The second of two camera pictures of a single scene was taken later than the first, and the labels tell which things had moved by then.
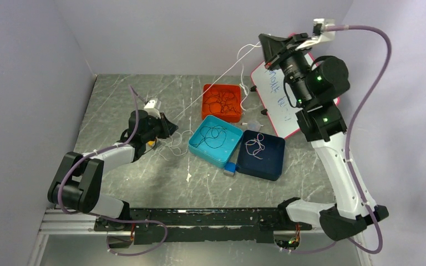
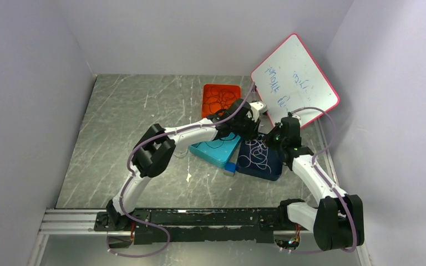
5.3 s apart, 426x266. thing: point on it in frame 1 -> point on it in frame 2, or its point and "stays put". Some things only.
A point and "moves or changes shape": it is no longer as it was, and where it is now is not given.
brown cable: [221, 103] stays put
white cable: [179, 106] -> [258, 154]
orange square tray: [222, 101] stays put
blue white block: [229, 169] stays put
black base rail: [202, 226] stays put
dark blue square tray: [260, 155] stays put
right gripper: [275, 47] -> [268, 140]
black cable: [203, 127] moves or changes shape
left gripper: [167, 128] -> [253, 134]
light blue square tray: [215, 141] stays put
